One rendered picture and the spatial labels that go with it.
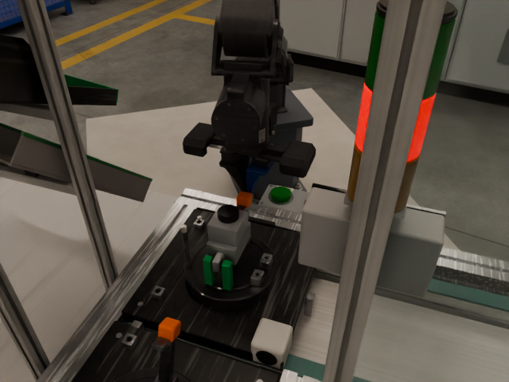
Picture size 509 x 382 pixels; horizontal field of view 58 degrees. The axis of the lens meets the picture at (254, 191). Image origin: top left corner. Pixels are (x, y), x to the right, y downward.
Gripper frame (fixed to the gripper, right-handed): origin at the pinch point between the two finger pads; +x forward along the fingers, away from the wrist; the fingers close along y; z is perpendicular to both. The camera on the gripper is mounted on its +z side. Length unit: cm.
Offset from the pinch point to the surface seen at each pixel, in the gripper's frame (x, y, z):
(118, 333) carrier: 12.0, 9.9, -24.0
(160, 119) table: 24, 45, 48
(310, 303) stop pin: 13.5, -12.9, -9.1
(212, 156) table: 23.5, 23.2, 35.0
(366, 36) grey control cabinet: 76, 17, 292
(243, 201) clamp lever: 2.3, -0.3, -3.2
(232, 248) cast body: 3.7, -1.9, -11.3
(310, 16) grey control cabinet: 69, 62, 298
